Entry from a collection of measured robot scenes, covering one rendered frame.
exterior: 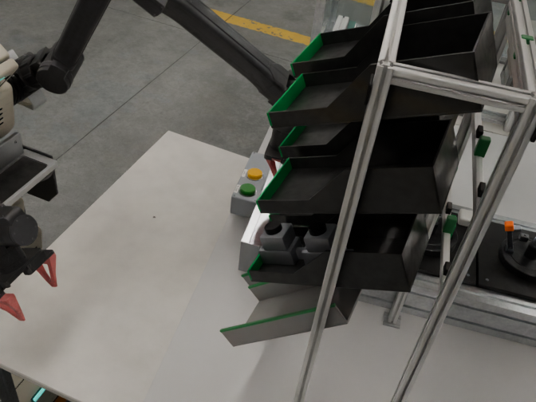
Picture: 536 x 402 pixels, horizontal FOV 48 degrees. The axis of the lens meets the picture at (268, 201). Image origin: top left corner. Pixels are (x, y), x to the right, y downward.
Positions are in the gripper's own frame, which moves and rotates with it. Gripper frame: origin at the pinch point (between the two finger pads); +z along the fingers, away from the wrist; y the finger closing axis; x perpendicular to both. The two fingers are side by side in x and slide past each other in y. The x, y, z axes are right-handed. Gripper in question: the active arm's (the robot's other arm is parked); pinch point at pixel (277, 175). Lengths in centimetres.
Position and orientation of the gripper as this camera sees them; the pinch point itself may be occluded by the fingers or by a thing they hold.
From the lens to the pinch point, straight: 150.9
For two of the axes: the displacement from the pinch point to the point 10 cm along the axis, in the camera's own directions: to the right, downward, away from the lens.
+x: -9.7, -2.5, 0.9
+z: -1.3, 7.4, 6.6
